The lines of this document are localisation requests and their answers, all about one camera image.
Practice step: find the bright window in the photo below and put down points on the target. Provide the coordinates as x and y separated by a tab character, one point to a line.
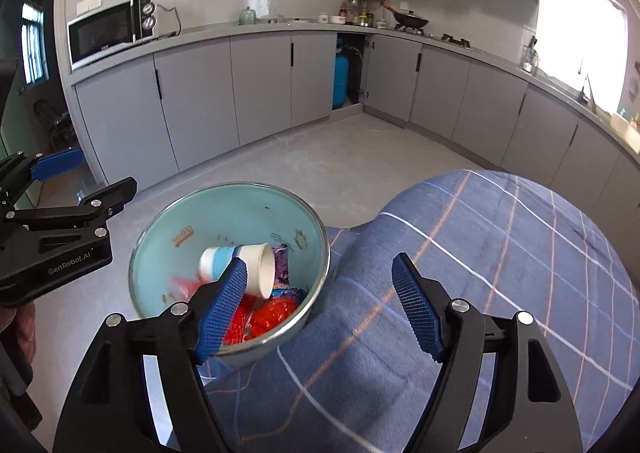
580	33

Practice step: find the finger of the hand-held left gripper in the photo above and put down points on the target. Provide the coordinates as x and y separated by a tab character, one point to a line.
57	165
117	193

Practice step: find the green jar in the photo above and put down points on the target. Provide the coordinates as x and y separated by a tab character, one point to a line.
248	17

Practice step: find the person's left hand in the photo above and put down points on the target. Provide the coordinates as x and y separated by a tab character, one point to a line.
25	333

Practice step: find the dark framed window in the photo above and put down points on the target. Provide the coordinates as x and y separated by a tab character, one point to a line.
32	43

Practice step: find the white striped paper cup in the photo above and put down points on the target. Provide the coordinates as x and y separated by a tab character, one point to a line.
255	265

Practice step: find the gas stove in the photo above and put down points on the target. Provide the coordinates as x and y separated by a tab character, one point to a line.
452	40

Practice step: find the knife holder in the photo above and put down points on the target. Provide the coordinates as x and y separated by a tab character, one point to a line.
530	58

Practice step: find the black wok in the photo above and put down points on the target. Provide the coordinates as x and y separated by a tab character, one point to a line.
411	22

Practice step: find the wall switch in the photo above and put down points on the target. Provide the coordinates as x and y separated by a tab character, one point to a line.
89	4

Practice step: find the corner spice rack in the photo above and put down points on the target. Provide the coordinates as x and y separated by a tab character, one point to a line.
365	3

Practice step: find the red plastic wrapper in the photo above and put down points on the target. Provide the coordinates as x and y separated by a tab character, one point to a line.
270	315

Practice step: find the blue gas cylinder under counter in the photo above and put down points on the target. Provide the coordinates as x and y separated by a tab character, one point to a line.
342	80

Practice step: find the white microwave oven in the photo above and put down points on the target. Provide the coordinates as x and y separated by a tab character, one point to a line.
105	33

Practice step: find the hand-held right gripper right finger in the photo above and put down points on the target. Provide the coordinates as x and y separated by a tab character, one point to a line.
417	313

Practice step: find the purple wrapper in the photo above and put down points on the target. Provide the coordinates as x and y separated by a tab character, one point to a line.
281	263

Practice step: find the black kitchen faucet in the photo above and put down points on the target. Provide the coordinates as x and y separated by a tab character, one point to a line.
589	93

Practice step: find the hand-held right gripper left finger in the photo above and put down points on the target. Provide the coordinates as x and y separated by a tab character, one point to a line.
225	308

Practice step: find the blue plaid tablecloth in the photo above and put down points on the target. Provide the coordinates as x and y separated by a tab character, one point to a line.
500	258

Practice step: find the grey kitchen counter cabinets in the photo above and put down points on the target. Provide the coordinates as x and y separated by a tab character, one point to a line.
200	88

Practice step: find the teal enamel basin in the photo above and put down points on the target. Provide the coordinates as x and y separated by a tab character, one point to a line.
200	218

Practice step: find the small white bowl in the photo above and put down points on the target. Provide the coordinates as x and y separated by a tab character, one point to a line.
336	19

